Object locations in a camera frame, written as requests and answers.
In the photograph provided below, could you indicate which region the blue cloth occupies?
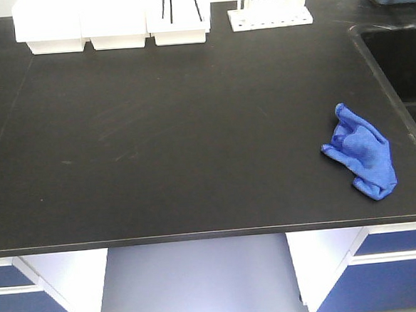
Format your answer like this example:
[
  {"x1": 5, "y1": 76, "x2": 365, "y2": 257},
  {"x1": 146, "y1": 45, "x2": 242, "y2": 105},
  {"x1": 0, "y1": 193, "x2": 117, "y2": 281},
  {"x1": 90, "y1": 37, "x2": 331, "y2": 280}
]
[{"x1": 321, "y1": 103, "x2": 397, "y2": 201}]

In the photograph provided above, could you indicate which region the right blue cabinet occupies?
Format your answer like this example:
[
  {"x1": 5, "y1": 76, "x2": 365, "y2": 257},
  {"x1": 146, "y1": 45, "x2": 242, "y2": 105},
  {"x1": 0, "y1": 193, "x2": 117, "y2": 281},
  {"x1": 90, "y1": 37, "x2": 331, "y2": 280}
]
[{"x1": 286, "y1": 222, "x2": 416, "y2": 312}]

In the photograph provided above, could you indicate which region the blue cabinet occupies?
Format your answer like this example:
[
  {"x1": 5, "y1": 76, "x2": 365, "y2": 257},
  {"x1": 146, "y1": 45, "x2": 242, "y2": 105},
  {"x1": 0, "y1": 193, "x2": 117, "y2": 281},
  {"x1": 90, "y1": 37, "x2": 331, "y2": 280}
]
[
  {"x1": 0, "y1": 249, "x2": 108, "y2": 312},
  {"x1": 286, "y1": 222, "x2": 416, "y2": 312}
]

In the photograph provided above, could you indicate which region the black sink basin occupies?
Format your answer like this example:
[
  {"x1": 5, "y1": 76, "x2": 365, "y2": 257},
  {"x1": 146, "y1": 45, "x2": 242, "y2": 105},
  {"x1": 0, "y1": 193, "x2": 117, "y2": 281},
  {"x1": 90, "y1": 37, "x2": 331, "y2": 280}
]
[{"x1": 348, "y1": 23, "x2": 416, "y2": 145}]

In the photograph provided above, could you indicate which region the white test tube rack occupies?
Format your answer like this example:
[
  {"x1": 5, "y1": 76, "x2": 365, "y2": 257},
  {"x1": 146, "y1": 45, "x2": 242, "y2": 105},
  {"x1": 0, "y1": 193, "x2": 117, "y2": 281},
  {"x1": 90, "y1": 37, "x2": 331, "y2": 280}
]
[{"x1": 227, "y1": 0, "x2": 313, "y2": 32}]

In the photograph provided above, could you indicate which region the right white plastic bin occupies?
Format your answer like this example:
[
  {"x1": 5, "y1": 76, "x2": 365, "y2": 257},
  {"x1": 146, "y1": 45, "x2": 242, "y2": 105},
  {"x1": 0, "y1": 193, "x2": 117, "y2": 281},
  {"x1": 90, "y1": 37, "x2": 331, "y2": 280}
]
[{"x1": 145, "y1": 0, "x2": 211, "y2": 46}]

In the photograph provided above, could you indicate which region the white plastic bin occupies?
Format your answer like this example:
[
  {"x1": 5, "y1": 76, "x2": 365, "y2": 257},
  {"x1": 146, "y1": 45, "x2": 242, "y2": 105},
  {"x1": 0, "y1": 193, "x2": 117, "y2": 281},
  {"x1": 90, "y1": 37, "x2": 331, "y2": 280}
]
[
  {"x1": 145, "y1": 0, "x2": 211, "y2": 46},
  {"x1": 11, "y1": 0, "x2": 85, "y2": 55},
  {"x1": 78, "y1": 0, "x2": 149, "y2": 50}
]

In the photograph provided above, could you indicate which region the left blue cabinet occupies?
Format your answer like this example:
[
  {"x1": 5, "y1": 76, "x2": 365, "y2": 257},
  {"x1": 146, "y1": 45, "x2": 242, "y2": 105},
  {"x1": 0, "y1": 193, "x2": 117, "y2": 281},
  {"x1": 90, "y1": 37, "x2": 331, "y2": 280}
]
[{"x1": 0, "y1": 249, "x2": 108, "y2": 312}]

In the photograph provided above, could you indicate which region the middle white plastic bin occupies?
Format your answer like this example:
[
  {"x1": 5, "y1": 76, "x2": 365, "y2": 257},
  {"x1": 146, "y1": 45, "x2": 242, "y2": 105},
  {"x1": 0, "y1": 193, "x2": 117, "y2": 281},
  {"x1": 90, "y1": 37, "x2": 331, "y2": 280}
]
[{"x1": 78, "y1": 0, "x2": 149, "y2": 50}]

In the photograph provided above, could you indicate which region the left white plastic bin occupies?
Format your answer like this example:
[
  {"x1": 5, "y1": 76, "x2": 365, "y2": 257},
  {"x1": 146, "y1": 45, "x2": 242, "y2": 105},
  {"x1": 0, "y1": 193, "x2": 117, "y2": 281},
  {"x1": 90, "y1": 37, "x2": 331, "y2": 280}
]
[{"x1": 11, "y1": 0, "x2": 85, "y2": 55}]

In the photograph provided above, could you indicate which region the black wire tripod stand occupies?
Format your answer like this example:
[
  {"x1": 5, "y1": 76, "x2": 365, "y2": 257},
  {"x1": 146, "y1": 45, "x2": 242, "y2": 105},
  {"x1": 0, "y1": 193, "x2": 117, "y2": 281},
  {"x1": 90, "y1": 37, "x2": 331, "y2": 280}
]
[{"x1": 162, "y1": 0, "x2": 203, "y2": 24}]

